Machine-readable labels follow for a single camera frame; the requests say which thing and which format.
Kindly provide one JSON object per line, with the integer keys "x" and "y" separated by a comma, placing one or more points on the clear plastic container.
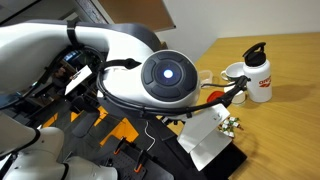
{"x": 206, "y": 77}

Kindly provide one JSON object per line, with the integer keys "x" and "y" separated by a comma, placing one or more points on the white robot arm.
{"x": 134, "y": 74}

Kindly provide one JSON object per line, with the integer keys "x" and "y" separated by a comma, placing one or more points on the white paper cup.
{"x": 239, "y": 98}

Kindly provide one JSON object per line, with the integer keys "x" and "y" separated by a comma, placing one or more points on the pile of candies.
{"x": 228, "y": 125}

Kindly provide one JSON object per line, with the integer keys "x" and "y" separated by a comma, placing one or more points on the white black hand brush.
{"x": 212, "y": 151}

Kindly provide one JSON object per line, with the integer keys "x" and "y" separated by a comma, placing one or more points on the cork notice board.
{"x": 152, "y": 13}

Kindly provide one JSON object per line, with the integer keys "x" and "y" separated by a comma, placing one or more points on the white green ceramic mug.
{"x": 232, "y": 72}

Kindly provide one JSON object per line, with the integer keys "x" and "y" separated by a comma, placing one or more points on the white bottle black cap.
{"x": 258, "y": 69}

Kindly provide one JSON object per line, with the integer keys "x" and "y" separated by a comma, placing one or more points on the black perforated mounting board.
{"x": 125, "y": 161}

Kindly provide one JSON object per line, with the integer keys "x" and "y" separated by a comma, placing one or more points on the red plastic lid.
{"x": 214, "y": 95}

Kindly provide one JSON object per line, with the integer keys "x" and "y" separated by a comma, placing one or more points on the black clamp orange tip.
{"x": 118, "y": 147}

